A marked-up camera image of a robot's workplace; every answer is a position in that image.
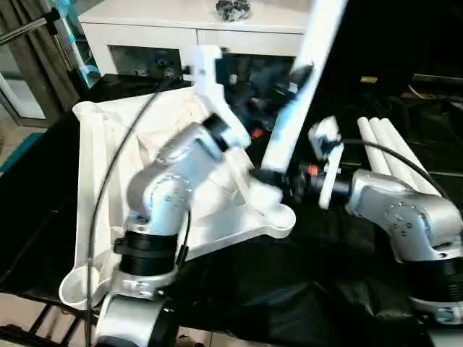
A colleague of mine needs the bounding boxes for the metal rod with black knob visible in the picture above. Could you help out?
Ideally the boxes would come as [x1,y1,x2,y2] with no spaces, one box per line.
[0,9,61,46]

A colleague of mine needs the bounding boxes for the blue white plastic package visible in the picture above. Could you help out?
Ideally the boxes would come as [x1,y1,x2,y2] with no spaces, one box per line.
[59,7,101,87]

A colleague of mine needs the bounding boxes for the white plastic table leg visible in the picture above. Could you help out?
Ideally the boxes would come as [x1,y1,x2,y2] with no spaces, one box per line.
[260,0,350,174]
[368,117,424,192]
[356,117,391,174]
[379,117,453,198]

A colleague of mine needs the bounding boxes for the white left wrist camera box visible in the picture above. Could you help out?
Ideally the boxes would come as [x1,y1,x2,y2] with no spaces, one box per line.
[186,45,252,149]

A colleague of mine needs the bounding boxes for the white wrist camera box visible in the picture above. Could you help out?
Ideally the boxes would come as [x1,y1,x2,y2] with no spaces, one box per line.
[186,45,252,149]
[309,117,344,210]

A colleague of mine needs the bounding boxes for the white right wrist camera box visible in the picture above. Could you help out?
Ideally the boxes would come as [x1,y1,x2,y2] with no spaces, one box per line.
[309,117,344,210]

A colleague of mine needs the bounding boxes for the black plastic mat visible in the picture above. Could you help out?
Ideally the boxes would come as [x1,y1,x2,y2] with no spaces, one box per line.
[0,74,463,347]

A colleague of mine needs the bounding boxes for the white cable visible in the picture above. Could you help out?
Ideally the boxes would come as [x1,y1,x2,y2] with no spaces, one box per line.
[408,82,435,99]

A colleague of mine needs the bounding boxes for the white sideboard cabinet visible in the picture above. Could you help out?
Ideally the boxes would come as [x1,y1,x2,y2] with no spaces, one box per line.
[79,0,315,79]

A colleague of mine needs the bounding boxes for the grey curtain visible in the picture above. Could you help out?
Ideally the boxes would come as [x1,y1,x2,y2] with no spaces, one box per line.
[0,0,80,116]

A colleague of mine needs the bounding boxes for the white plastic table top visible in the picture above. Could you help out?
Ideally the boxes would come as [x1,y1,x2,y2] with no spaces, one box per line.
[59,92,297,310]

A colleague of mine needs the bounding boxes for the black right camera cable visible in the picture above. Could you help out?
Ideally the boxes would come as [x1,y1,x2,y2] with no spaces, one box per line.
[339,139,449,198]

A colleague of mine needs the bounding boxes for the black draped furniture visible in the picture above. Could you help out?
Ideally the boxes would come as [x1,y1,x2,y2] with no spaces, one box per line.
[314,0,463,102]

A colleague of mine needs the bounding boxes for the teal plastic object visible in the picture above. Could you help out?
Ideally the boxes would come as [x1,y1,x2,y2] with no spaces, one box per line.
[0,132,43,174]

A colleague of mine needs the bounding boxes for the black parts in clear bag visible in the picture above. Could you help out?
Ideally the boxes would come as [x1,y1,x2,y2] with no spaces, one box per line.
[216,0,251,22]

